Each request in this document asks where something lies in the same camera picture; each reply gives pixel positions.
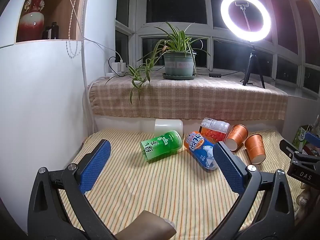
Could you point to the green printed box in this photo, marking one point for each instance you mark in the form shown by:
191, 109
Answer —
301, 135

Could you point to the dark bottle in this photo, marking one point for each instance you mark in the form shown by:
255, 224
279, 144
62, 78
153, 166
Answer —
53, 31

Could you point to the grey-green flower pot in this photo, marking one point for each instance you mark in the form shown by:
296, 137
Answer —
178, 63

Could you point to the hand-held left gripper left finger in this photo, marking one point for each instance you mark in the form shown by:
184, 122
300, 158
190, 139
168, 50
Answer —
96, 166

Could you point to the brown cup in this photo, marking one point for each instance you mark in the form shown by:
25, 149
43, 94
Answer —
150, 226

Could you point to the spider plant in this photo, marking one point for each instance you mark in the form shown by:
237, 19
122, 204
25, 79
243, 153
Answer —
175, 41

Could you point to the red and white vase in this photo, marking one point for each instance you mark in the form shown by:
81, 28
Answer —
32, 20

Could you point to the white plug chargers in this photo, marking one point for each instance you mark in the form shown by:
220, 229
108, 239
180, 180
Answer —
118, 66

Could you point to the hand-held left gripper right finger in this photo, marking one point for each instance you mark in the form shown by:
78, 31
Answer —
230, 167

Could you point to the phone clamp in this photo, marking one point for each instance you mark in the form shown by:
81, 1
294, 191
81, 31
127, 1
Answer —
241, 3

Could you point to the copper coloured cup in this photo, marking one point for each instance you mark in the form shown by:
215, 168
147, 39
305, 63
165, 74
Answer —
236, 136
255, 147

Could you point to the green tea bottle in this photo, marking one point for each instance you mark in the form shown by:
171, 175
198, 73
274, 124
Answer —
160, 146

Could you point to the person's right hand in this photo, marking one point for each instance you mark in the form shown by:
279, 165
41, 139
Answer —
303, 200

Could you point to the striped yellow blanket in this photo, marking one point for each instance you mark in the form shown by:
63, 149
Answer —
155, 190

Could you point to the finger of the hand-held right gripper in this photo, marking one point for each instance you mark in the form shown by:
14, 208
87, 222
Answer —
313, 139
289, 148

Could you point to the white window frame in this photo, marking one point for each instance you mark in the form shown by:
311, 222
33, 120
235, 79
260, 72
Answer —
210, 30

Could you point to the green pot saucer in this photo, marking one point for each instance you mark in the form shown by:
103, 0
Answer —
178, 77

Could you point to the blue Arctic Ocean can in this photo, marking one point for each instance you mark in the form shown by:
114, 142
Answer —
200, 150

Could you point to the black tripod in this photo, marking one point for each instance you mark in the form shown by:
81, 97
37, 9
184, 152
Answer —
251, 62

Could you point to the white power strip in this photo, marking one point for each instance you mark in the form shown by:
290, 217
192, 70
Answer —
113, 75

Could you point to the checked beige cloth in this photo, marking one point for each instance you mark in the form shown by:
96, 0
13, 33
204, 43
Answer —
200, 97

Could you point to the translucent white cup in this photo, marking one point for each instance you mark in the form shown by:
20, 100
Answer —
167, 126

